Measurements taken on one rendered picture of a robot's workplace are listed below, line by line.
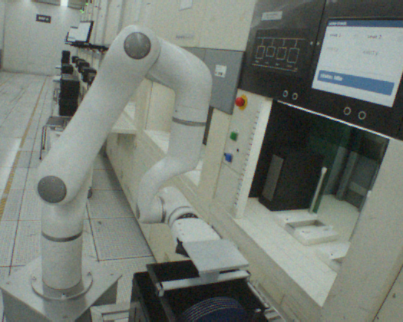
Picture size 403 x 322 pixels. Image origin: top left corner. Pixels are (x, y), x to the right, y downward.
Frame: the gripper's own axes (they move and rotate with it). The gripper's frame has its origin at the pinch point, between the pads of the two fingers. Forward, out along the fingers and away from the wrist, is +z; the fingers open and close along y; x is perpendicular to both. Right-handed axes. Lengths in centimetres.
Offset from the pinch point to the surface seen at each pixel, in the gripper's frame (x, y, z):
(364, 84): 45, -39, -6
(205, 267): 2.6, 4.4, 4.5
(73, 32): 61, 21, -520
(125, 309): -29.8, 13.4, -17.5
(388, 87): 46, -39, 1
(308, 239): -16, -59, -23
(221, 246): 2.6, -2.6, -1.6
